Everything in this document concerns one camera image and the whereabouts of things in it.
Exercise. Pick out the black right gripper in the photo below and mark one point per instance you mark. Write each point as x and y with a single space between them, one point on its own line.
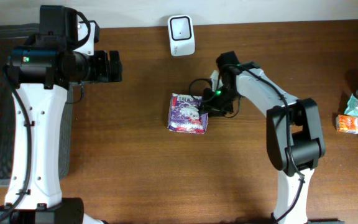
209 102

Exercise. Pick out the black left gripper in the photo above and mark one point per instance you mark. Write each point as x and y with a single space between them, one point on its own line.
101 58

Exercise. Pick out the red purple tissue pack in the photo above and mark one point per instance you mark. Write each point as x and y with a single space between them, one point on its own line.
184 116

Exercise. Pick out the orange tissue pack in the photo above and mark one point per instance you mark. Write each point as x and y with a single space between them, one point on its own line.
347 124

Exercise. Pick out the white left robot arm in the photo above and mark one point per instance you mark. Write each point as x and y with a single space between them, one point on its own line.
40 78

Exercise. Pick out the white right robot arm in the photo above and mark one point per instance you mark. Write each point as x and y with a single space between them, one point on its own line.
294 134

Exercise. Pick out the white barcode scanner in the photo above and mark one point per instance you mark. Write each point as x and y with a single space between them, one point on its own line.
181 35

